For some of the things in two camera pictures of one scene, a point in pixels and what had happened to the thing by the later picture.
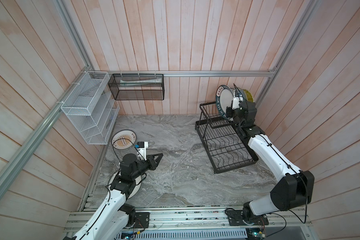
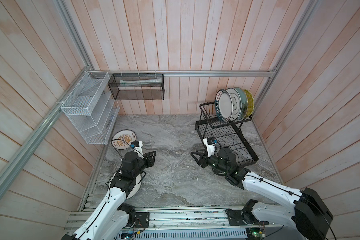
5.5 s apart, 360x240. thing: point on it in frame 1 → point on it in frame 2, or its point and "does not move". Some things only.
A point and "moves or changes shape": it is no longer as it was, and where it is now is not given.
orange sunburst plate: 123,139 does not move
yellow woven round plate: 249,96 does not move
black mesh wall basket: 137,86 does not move
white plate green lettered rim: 224,97 moves or changes shape
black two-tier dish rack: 224,146 does not move
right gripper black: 229,111 → 202,159
